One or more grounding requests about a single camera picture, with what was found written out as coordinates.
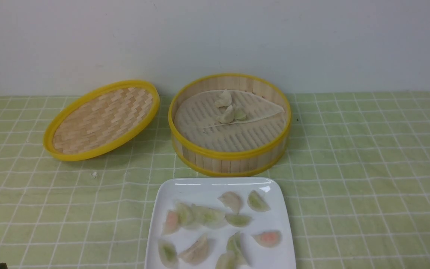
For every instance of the pale steamed dumpling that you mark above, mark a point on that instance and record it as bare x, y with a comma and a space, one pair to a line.
227, 116

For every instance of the green steamed dumpling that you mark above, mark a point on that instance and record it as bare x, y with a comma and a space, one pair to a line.
239, 114

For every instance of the white steamed dumpling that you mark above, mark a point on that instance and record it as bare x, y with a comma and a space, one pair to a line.
224, 99

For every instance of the white dumpling on plate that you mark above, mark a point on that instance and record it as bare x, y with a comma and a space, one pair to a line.
232, 201

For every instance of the green dumpling on plate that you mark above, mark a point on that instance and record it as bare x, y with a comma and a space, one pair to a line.
256, 202

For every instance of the white square plate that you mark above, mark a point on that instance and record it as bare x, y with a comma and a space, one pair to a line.
204, 192

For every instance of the pink dumpling on plate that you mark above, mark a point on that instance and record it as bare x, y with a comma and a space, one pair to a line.
171, 224

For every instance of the bamboo steamer basket yellow rim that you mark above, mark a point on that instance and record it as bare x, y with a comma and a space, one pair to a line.
225, 164

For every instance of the white mesh steamer liner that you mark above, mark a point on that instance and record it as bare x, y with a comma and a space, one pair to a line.
196, 120

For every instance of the large translucent green dumpling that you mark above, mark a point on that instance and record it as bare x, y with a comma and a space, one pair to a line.
208, 217

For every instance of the pale green dumpling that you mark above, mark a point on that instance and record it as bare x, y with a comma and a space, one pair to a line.
185, 215

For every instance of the flat green dumpling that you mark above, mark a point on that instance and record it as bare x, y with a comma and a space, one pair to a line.
238, 220

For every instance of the pink orange dumpling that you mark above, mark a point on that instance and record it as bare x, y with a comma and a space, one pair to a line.
268, 239

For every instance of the bamboo steamer lid yellow rim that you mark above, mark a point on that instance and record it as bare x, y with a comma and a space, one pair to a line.
102, 120

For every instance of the beige pleated dumpling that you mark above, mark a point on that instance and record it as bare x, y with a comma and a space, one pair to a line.
198, 252

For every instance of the green dumpling front centre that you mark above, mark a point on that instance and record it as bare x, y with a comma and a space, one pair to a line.
234, 245

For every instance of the pale dumpling bottom edge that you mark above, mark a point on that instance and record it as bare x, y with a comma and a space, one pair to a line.
228, 260

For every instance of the green dumpling front left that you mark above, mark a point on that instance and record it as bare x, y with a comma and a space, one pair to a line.
168, 254

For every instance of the green checked tablecloth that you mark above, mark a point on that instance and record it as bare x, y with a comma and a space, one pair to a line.
355, 179

